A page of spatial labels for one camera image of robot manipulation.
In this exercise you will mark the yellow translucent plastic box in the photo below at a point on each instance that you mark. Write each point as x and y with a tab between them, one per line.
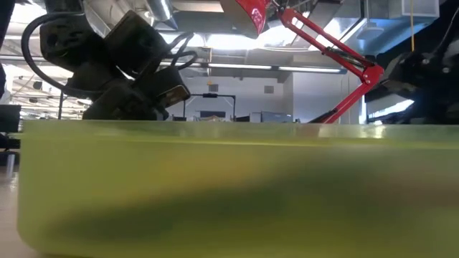
215	197

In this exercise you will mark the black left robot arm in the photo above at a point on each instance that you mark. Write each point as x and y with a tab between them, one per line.
68	39

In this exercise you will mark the blue grey box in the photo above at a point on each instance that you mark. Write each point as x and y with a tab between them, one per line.
272	117

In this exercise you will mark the red desk lamp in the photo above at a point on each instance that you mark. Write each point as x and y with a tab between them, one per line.
373	73

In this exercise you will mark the white pendant light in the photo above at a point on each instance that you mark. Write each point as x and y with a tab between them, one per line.
369	32

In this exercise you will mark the ceiling light strip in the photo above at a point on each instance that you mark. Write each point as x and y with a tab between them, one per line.
240	66

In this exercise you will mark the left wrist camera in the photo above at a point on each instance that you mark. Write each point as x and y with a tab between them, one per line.
165	87

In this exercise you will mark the rectangular ceiling duct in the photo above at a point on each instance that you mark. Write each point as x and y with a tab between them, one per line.
401	9

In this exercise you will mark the background black frame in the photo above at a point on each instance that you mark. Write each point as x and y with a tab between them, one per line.
209	95

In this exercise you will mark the square wall vent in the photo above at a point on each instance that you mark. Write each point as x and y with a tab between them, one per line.
269	89
213	88

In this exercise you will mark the silver round ceiling duct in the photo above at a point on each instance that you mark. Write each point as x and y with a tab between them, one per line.
161	10

